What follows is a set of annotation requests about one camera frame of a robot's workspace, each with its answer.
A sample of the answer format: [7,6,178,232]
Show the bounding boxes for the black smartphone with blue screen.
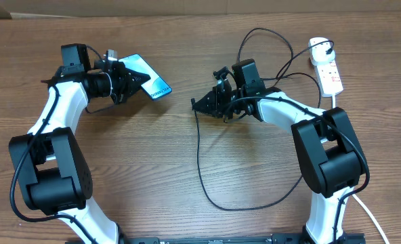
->
[119,54,172,100]

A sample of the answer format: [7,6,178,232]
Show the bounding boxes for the black USB charging cable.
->
[190,27,335,211]

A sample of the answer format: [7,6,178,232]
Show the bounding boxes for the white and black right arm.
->
[191,59,370,243]

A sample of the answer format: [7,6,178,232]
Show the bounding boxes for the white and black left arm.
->
[8,43,171,243]

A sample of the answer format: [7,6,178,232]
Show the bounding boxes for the white charger plug adapter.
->
[308,37,335,66]

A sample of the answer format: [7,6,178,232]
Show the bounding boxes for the white power strip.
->
[313,59,343,97]

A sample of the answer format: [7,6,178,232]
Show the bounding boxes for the white power strip cord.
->
[331,94,391,244]

